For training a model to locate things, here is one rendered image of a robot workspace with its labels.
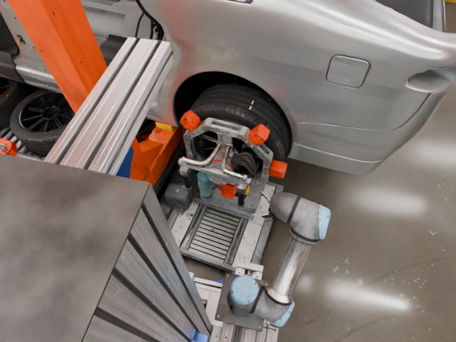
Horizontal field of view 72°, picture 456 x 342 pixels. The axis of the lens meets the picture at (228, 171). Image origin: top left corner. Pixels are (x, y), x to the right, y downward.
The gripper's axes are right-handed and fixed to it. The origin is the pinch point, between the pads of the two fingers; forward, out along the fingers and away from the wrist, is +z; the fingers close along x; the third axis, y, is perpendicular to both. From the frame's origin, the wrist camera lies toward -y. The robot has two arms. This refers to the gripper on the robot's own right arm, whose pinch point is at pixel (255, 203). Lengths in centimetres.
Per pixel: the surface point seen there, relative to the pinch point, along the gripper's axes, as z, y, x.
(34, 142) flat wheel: 186, -31, -8
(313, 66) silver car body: -12, 62, -44
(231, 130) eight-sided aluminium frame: 22.0, 29.1, -22.2
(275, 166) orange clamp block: -3.9, 5.1, -23.9
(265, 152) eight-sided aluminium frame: 2.8, 14.3, -25.3
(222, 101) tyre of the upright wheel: 32, 34, -36
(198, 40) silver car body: 46, 64, -43
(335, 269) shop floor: -62, -84, -10
